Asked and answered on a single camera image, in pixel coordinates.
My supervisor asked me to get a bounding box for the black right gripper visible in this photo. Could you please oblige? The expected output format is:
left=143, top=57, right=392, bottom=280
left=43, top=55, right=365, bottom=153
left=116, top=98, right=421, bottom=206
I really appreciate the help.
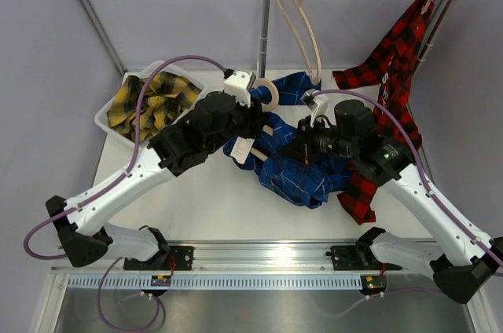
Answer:
left=280, top=115, right=358, bottom=164

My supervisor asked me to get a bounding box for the blue plaid shirt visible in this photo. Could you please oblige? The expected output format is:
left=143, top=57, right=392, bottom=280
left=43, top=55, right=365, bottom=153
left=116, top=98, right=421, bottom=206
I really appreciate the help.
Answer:
left=233, top=71, right=354, bottom=209

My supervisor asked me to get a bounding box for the beige hanger with blue shirt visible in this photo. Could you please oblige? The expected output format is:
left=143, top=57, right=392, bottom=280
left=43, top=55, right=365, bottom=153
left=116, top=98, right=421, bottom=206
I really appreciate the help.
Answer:
left=231, top=78, right=282, bottom=165

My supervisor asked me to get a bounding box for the yellow plaid shirt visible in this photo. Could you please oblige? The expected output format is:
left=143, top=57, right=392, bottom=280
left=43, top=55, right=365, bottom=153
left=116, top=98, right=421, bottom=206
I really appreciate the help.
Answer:
left=107, top=71, right=202, bottom=141

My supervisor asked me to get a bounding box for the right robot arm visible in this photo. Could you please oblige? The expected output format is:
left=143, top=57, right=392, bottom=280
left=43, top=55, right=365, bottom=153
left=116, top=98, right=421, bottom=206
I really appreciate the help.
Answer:
left=280, top=90, right=502, bottom=304

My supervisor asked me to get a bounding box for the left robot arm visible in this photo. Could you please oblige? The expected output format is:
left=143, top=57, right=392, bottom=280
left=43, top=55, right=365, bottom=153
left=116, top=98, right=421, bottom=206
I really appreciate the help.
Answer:
left=46, top=91, right=268, bottom=269

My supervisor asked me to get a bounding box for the red plaid shirt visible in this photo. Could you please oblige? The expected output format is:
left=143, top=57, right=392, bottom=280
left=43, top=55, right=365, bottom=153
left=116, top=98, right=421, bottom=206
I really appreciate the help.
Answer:
left=332, top=0, right=434, bottom=225

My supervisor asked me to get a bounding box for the white plastic basket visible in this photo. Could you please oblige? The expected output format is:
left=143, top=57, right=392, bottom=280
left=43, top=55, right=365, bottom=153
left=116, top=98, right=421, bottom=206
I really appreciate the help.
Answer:
left=94, top=60, right=209, bottom=148

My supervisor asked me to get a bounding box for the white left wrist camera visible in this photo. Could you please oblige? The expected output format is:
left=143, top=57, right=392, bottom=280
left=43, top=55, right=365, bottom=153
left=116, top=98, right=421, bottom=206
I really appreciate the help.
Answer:
left=223, top=68, right=256, bottom=107

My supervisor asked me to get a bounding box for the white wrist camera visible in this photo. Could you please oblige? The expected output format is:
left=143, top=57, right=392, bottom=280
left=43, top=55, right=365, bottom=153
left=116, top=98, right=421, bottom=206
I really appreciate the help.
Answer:
left=302, top=89, right=329, bottom=127
left=223, top=68, right=256, bottom=107

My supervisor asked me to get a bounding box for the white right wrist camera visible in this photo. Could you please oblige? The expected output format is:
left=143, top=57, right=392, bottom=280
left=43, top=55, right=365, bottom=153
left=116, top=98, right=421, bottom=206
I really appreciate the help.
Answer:
left=302, top=89, right=329, bottom=127

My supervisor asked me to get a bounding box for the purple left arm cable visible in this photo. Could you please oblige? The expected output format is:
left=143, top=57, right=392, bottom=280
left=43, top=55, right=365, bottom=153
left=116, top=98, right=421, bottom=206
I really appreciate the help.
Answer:
left=22, top=54, right=233, bottom=330

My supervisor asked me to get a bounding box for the aluminium mounting rail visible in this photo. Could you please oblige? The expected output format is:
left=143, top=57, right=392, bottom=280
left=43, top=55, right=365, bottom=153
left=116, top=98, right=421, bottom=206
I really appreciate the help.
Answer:
left=50, top=241, right=479, bottom=273

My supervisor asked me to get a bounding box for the white slotted cable duct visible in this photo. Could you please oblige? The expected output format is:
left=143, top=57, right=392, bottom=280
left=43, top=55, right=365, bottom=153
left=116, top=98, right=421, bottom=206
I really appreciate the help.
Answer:
left=68, top=274, right=363, bottom=291

